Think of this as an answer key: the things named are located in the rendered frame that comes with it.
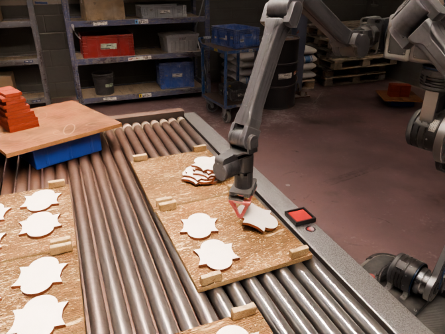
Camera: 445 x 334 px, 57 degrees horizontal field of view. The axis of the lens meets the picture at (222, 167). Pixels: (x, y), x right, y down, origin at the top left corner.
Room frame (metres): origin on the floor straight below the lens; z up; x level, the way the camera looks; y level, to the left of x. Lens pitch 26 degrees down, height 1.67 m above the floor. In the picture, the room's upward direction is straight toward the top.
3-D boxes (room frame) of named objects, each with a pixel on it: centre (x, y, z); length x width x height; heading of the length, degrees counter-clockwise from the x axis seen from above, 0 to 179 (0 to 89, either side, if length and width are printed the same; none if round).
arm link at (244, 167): (1.09, -0.06, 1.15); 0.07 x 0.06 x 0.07; 132
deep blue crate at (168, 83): (5.90, 0.69, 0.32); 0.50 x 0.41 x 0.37; 108
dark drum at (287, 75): (5.44, -0.70, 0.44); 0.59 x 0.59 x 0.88
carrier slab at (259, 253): (1.06, -0.02, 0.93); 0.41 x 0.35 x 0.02; 23
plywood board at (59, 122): (1.76, 0.81, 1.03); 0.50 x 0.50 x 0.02; 44
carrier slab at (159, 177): (1.44, 0.15, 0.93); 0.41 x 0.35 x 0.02; 22
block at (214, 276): (0.82, 0.03, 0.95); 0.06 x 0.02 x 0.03; 113
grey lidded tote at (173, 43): (5.88, 0.61, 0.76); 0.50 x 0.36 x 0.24; 118
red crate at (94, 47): (5.55, 1.53, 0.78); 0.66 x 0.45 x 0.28; 112
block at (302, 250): (0.93, -0.22, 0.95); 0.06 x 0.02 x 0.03; 113
